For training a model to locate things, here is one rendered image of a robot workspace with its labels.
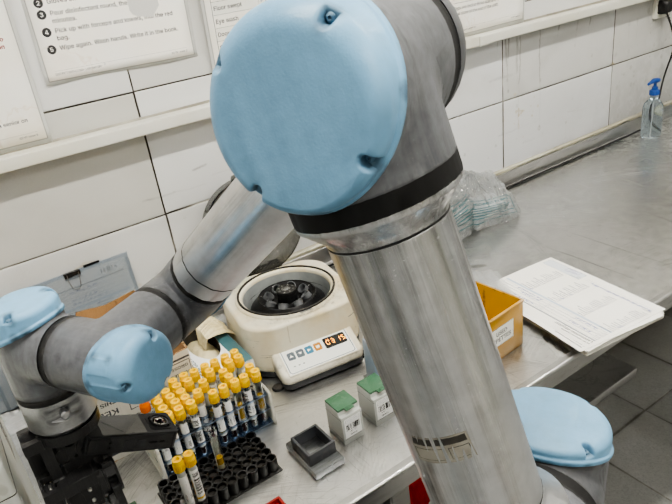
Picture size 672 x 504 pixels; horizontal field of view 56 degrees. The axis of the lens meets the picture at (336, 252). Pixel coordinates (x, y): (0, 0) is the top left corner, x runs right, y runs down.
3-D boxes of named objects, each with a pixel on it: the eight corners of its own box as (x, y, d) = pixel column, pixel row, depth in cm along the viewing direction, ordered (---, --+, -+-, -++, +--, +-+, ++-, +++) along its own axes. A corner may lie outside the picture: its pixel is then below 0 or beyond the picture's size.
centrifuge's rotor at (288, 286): (269, 347, 121) (262, 315, 118) (244, 312, 134) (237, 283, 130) (340, 320, 126) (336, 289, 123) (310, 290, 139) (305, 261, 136)
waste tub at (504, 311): (479, 376, 113) (477, 330, 109) (424, 348, 123) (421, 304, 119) (524, 343, 120) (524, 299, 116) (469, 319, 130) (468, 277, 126)
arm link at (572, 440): (605, 481, 68) (621, 382, 62) (594, 589, 57) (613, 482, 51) (493, 453, 73) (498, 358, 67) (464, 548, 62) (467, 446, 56)
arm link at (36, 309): (17, 326, 59) (-42, 315, 63) (55, 417, 64) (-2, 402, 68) (78, 285, 66) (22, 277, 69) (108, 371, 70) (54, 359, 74)
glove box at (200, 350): (209, 413, 114) (198, 370, 109) (162, 357, 132) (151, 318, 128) (269, 383, 119) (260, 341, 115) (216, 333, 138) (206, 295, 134)
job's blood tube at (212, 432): (223, 482, 98) (209, 433, 93) (219, 477, 99) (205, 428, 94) (230, 477, 98) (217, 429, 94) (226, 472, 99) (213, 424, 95)
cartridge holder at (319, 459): (316, 481, 96) (313, 463, 94) (286, 449, 103) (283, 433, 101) (345, 463, 99) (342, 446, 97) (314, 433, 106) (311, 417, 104)
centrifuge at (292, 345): (268, 402, 114) (256, 347, 109) (222, 329, 139) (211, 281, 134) (383, 356, 123) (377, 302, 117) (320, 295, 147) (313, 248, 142)
